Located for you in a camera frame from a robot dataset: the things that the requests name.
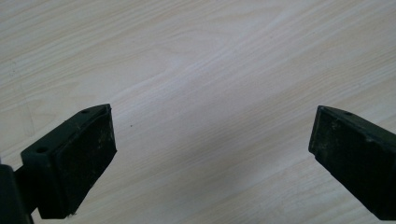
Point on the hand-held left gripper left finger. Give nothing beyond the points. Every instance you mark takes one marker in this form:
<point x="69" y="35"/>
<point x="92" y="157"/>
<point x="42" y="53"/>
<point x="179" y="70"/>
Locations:
<point x="74" y="161"/>

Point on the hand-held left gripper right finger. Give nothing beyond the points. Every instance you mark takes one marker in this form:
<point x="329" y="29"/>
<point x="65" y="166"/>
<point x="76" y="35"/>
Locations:
<point x="358" y="161"/>

